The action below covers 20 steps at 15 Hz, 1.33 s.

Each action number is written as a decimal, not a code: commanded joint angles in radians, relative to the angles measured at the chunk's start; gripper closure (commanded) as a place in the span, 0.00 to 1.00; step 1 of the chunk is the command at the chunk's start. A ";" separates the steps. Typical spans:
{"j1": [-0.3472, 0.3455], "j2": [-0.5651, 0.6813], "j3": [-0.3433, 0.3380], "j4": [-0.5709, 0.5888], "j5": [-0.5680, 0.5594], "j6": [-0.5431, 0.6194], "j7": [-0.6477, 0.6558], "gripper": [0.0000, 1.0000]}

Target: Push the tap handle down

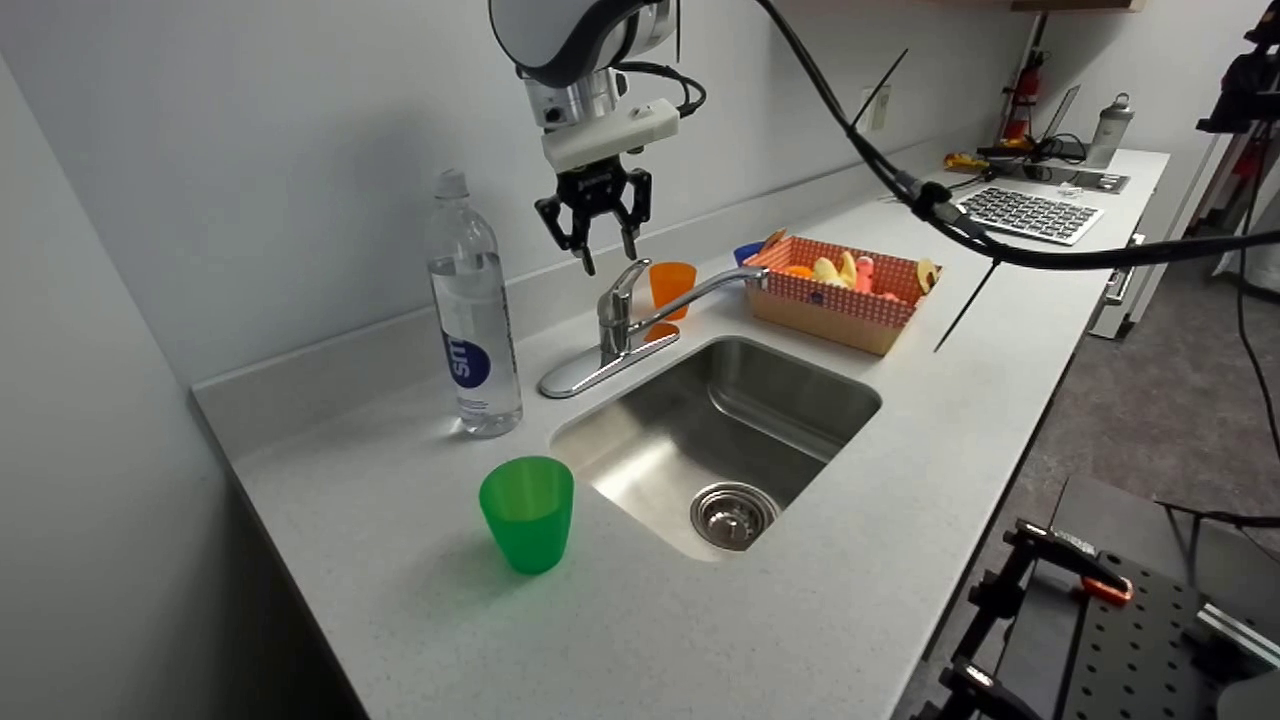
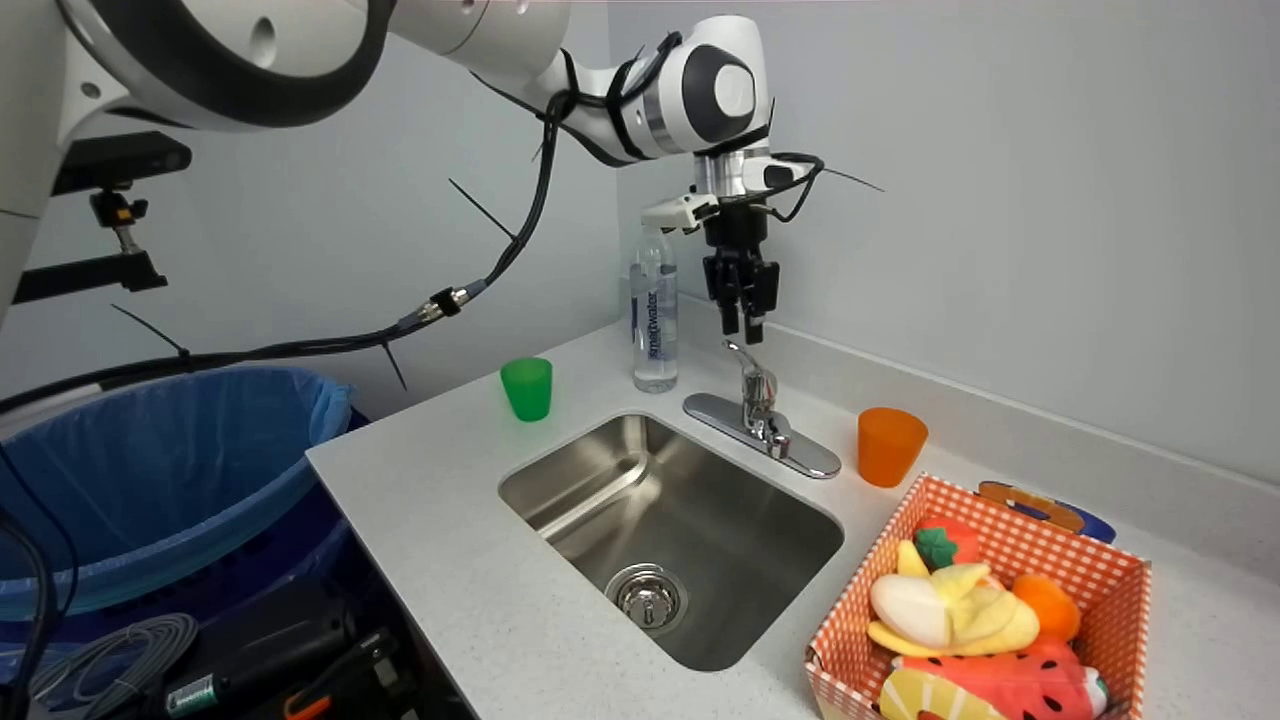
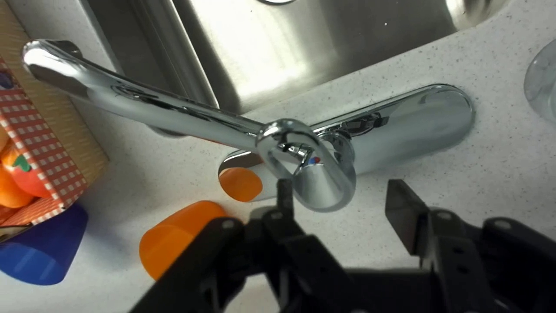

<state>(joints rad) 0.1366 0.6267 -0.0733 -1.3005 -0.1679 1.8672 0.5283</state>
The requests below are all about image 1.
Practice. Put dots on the green plastic cup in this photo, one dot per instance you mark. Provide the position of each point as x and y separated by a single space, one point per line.
528 512

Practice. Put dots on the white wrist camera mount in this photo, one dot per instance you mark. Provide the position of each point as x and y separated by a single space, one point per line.
615 134

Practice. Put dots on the orange carrot toy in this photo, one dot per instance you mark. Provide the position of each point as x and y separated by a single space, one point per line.
798 268

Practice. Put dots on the round metal drain strainer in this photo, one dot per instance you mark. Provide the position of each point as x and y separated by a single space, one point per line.
728 512

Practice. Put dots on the black camera on stand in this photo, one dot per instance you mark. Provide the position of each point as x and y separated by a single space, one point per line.
1245 87

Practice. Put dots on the black perforated table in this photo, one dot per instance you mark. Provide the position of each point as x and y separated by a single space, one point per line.
1145 654

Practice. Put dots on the grey keyboard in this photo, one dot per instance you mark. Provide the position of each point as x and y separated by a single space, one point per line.
1032 212

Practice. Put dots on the clear plastic water bottle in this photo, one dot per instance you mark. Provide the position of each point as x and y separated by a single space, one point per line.
473 321

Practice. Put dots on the yellow brown toy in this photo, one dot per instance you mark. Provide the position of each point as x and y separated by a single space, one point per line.
925 279

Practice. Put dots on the chrome faucet spout and base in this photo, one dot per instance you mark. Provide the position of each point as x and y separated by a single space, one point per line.
585 374

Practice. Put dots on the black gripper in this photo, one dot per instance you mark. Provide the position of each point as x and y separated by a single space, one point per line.
603 184

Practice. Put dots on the yellow plush toy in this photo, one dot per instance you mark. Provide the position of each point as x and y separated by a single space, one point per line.
834 268

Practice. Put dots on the yellow hand tool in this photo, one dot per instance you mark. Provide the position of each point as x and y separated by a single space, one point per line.
967 160

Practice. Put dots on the orange basket with items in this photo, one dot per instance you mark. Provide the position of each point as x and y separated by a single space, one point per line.
834 319

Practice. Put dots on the white wall outlet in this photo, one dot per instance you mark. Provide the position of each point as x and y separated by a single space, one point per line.
878 112

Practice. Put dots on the silver metal bottle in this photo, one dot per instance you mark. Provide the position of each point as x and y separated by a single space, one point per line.
1110 125

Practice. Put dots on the red hand tool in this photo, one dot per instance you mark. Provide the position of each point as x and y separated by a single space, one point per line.
1027 92

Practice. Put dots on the blue small object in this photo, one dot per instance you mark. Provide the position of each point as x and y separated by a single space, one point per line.
746 249

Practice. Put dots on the orange plastic cup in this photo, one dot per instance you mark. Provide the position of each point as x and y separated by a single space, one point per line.
669 285

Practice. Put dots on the stainless steel sink basin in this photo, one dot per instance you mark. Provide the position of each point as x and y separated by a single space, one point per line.
722 426

